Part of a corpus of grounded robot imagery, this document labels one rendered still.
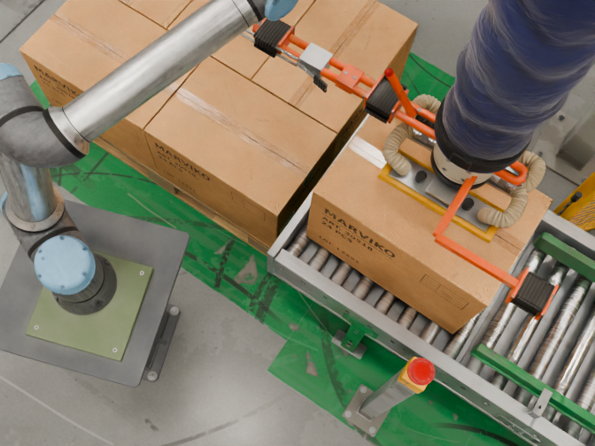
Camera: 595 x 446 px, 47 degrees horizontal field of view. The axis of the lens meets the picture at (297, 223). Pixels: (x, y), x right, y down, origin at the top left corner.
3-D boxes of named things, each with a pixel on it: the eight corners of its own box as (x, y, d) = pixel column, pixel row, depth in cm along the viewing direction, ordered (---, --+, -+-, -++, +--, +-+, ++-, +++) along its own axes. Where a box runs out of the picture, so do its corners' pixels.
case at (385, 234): (510, 242, 243) (553, 199, 206) (452, 334, 231) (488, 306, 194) (367, 152, 254) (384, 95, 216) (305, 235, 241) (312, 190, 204)
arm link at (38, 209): (30, 265, 197) (-20, 132, 130) (1, 216, 201) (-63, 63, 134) (80, 239, 203) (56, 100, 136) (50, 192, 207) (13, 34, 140)
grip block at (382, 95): (406, 99, 183) (411, 87, 178) (388, 126, 180) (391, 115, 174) (379, 83, 184) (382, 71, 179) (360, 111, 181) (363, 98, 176)
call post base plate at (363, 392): (393, 404, 276) (394, 403, 273) (374, 437, 271) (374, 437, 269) (361, 383, 278) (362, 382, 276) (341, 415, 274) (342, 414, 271)
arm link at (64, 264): (66, 312, 196) (50, 301, 179) (36, 264, 199) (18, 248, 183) (113, 283, 199) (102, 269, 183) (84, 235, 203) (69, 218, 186)
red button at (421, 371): (436, 369, 182) (440, 367, 178) (423, 392, 180) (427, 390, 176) (413, 354, 183) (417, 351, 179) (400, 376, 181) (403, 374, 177)
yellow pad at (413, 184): (506, 214, 183) (512, 207, 179) (489, 244, 180) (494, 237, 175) (395, 149, 189) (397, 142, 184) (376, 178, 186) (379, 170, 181)
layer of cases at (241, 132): (401, 79, 312) (419, 24, 275) (276, 251, 281) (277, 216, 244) (188, -46, 332) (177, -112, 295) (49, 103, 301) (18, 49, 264)
